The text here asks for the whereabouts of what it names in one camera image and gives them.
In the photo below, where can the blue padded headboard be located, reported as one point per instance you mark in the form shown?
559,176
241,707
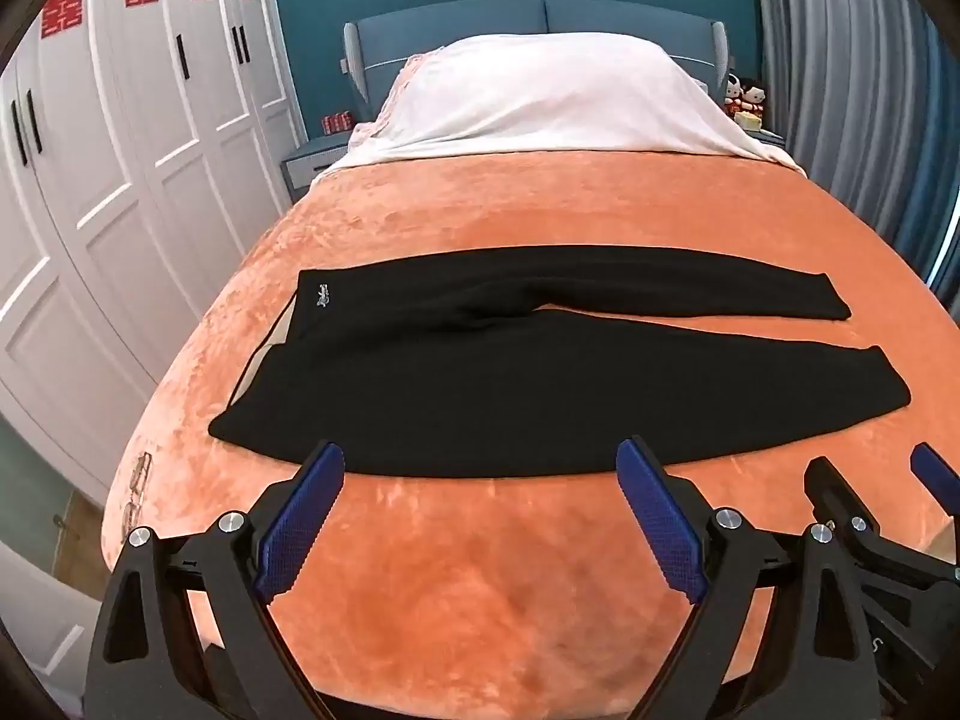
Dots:
487,19

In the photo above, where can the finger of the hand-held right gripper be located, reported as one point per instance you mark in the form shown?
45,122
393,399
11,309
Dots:
832,487
934,466

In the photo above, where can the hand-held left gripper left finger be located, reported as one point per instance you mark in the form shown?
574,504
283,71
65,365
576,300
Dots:
300,517

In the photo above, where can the orange plush blanket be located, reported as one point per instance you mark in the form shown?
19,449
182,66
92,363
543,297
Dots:
525,202

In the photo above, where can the grey striped curtain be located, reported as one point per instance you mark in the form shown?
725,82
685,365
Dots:
825,52

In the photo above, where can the blue curtain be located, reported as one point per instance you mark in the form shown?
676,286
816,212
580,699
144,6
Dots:
922,240

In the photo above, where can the red small boxes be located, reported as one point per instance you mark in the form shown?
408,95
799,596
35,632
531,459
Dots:
337,124

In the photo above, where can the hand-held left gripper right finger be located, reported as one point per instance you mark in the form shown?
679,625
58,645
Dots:
660,517

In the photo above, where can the blue grey nightstand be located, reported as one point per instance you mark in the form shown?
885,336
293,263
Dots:
307,165
769,141

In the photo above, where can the red dressed doll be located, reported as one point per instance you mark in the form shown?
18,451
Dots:
754,97
733,88

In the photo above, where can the black pants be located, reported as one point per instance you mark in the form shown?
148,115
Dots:
525,390

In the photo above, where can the white panelled wardrobe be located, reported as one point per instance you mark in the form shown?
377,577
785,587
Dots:
112,202

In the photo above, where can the pink frilled cloth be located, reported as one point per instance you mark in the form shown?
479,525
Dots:
397,90

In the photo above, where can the yellow small box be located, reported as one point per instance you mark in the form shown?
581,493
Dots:
748,120

